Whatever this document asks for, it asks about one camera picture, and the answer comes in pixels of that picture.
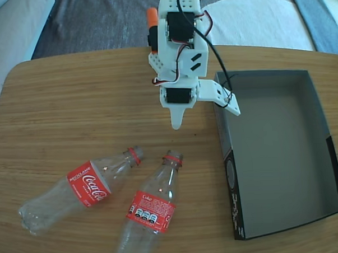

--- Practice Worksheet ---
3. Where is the clear tall Coke bottle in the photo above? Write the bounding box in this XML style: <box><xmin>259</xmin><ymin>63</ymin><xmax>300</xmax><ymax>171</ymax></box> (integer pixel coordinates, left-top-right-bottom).
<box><xmin>105</xmin><ymin>149</ymin><xmax>189</xmax><ymax>253</ymax></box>

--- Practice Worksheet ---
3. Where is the clear contour Coca-Cola bottle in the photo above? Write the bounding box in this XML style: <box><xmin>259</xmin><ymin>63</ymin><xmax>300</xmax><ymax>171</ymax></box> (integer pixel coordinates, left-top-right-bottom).
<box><xmin>15</xmin><ymin>145</ymin><xmax>148</xmax><ymax>237</ymax></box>

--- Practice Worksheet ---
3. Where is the grey cardboard box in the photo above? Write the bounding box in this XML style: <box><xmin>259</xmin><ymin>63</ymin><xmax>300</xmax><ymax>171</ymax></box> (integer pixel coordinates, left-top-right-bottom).
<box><xmin>211</xmin><ymin>65</ymin><xmax>338</xmax><ymax>242</ymax></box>

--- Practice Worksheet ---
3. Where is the white cushion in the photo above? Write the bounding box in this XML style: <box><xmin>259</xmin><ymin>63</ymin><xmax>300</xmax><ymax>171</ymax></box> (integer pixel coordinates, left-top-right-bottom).
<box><xmin>200</xmin><ymin>0</ymin><xmax>315</xmax><ymax>57</ymax></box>

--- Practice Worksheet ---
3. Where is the grey striped rug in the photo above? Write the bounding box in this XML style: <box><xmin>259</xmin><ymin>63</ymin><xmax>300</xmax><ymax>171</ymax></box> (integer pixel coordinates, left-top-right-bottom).
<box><xmin>28</xmin><ymin>0</ymin><xmax>295</xmax><ymax>60</ymax></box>

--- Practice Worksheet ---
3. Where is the blue-grey blanket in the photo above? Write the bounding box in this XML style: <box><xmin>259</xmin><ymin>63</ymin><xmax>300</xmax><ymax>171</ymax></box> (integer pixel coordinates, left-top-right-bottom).
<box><xmin>288</xmin><ymin>0</ymin><xmax>338</xmax><ymax>57</ymax></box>

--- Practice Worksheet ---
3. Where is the beige sofa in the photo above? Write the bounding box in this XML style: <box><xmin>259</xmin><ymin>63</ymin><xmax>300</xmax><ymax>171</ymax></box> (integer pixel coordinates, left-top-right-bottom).
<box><xmin>0</xmin><ymin>0</ymin><xmax>61</xmax><ymax>118</ymax></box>

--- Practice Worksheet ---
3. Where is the flat white camera mount plate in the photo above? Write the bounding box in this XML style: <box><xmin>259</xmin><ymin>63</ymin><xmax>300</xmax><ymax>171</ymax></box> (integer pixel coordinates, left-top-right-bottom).
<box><xmin>197</xmin><ymin>77</ymin><xmax>242</xmax><ymax>119</ymax></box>

